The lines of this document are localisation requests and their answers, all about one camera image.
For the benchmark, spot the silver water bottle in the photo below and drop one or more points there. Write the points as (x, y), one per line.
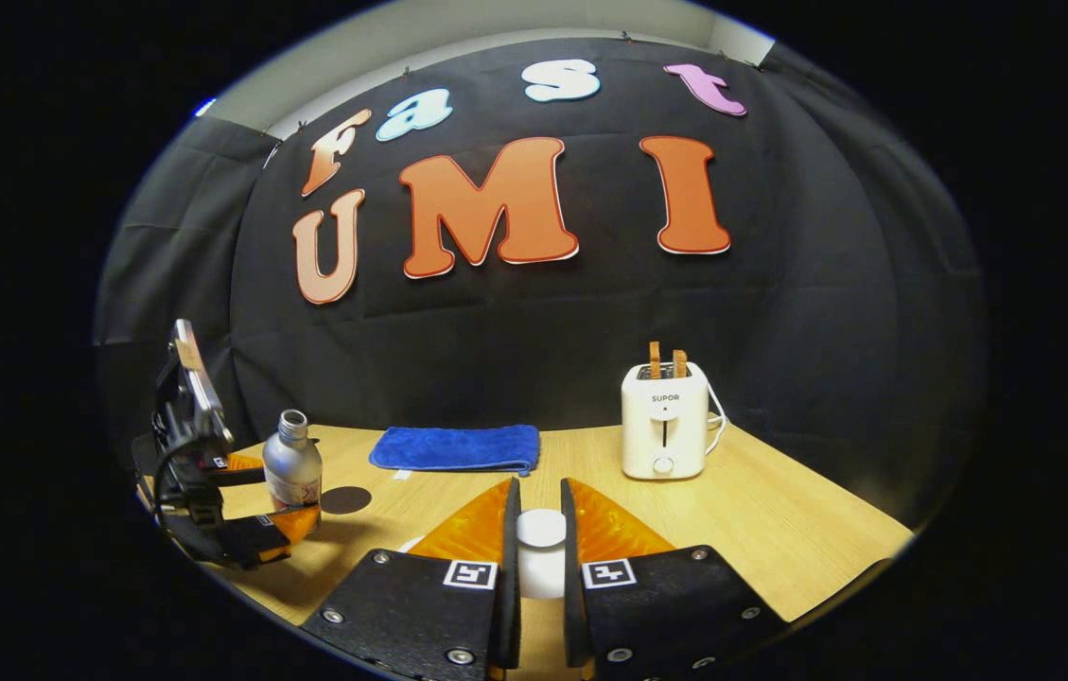
(292, 463)

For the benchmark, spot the toasted bread slice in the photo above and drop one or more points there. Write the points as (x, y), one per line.
(679, 363)
(655, 359)

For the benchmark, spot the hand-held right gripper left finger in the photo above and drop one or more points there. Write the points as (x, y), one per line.
(507, 586)

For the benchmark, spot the dark round coaster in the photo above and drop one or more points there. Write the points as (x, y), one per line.
(346, 499)

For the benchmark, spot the white teacup lid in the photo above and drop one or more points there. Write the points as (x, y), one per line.
(541, 530)

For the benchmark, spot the blue towel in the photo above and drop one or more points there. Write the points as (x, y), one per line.
(458, 446)

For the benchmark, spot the black backdrop cloth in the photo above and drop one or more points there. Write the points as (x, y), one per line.
(543, 340)

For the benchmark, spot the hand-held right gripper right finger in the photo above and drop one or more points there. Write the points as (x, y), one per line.
(573, 586)

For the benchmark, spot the white toaster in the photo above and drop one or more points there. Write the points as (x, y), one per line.
(664, 426)

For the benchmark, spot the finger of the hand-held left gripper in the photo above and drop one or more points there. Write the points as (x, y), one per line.
(236, 470)
(254, 541)

